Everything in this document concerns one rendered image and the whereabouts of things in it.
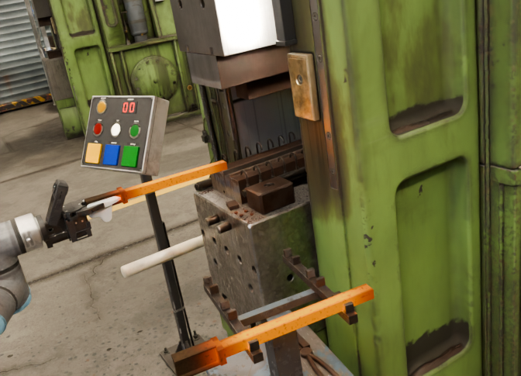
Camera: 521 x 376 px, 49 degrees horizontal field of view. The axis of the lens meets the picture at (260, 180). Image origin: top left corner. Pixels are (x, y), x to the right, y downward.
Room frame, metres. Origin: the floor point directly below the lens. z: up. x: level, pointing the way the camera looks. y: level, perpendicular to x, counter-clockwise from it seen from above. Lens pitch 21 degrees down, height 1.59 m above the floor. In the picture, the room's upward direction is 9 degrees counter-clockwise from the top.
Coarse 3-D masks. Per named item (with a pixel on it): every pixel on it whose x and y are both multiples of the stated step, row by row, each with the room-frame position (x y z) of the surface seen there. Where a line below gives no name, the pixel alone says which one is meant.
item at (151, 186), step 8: (200, 168) 1.52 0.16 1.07; (208, 168) 1.52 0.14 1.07; (216, 168) 1.53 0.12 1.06; (224, 168) 1.54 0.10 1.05; (168, 176) 1.49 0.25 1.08; (176, 176) 1.48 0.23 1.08; (184, 176) 1.49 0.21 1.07; (192, 176) 1.50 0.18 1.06; (200, 176) 1.51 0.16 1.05; (144, 184) 1.45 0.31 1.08; (152, 184) 1.45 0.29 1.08; (160, 184) 1.46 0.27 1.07; (168, 184) 1.47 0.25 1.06; (176, 184) 1.47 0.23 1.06; (112, 192) 1.41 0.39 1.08; (120, 192) 1.41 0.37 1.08; (128, 192) 1.42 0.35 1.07; (136, 192) 1.43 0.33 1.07; (144, 192) 1.43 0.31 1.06; (88, 200) 1.38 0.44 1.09; (96, 200) 1.38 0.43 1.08; (120, 200) 1.41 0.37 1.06
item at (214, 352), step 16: (352, 288) 1.02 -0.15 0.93; (368, 288) 1.01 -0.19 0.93; (320, 304) 0.98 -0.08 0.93; (336, 304) 0.98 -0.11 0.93; (272, 320) 0.96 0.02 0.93; (288, 320) 0.95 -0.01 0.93; (304, 320) 0.95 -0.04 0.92; (240, 336) 0.92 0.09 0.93; (256, 336) 0.91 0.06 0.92; (272, 336) 0.93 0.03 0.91; (192, 352) 0.88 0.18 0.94; (208, 352) 0.89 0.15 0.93; (224, 352) 0.88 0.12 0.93; (176, 368) 0.87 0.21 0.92; (192, 368) 0.88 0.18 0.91; (208, 368) 0.88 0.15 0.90
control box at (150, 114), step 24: (96, 96) 2.21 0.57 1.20; (120, 96) 2.13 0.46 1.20; (144, 96) 2.05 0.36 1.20; (96, 120) 2.15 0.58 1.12; (120, 120) 2.08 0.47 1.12; (144, 120) 2.00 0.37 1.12; (120, 144) 2.03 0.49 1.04; (144, 144) 1.96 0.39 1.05; (96, 168) 2.09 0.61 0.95; (120, 168) 1.98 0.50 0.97; (144, 168) 1.92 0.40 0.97
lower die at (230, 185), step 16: (288, 144) 1.90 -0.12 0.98; (240, 160) 1.81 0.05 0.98; (272, 160) 1.70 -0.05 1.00; (288, 160) 1.69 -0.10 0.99; (304, 160) 1.70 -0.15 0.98; (224, 176) 1.67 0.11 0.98; (240, 176) 1.63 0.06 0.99; (256, 176) 1.62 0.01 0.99; (304, 176) 1.70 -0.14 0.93; (240, 192) 1.59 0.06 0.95
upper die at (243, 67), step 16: (272, 48) 1.68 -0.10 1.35; (288, 48) 1.70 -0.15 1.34; (192, 64) 1.74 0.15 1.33; (208, 64) 1.64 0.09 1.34; (224, 64) 1.60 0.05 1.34; (240, 64) 1.62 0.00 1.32; (256, 64) 1.65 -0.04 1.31; (272, 64) 1.67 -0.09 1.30; (192, 80) 1.76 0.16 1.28; (208, 80) 1.66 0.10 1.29; (224, 80) 1.60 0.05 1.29; (240, 80) 1.62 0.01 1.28; (256, 80) 1.64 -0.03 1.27
